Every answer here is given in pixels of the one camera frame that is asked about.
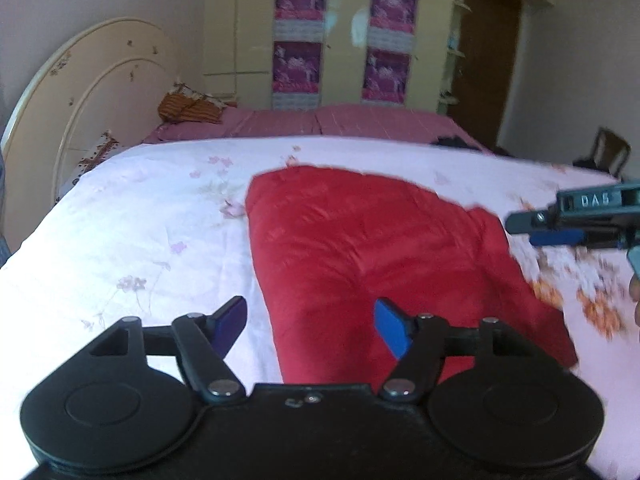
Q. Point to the brown wooden door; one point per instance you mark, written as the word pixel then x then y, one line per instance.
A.
pixel 482 65

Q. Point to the cream corner shelf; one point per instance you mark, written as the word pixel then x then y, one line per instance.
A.
pixel 452 60

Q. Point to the purple wall poster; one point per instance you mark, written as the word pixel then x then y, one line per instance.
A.
pixel 386 76
pixel 296 75
pixel 301 5
pixel 393 7

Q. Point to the red puffer jacket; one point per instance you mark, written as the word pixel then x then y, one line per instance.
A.
pixel 375 260

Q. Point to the cream arched headboard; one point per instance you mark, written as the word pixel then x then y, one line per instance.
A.
pixel 85 90

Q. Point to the patterned white pillow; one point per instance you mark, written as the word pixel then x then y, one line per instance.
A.
pixel 100 155

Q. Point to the dark bundle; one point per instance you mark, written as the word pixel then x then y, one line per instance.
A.
pixel 585 162

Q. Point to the wooden chair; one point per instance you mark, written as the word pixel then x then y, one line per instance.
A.
pixel 612 152

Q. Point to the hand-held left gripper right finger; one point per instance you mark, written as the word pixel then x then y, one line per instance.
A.
pixel 392 327

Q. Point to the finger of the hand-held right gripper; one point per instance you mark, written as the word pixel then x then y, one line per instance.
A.
pixel 530 221
pixel 557 237

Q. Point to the black cloth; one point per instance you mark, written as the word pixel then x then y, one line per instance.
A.
pixel 455 142

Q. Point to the orange striped pillow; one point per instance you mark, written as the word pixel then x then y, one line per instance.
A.
pixel 192 107

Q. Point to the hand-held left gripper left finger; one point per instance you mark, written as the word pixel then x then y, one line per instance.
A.
pixel 227 322

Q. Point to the person's right hand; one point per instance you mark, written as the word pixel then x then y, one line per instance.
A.
pixel 636 300

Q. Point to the cream wardrobe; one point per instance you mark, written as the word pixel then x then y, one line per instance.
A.
pixel 345 25

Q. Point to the white floral quilt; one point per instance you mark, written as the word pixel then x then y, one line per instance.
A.
pixel 150 235

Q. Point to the pink checked bedsheet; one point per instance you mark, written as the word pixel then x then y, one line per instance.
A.
pixel 350 120

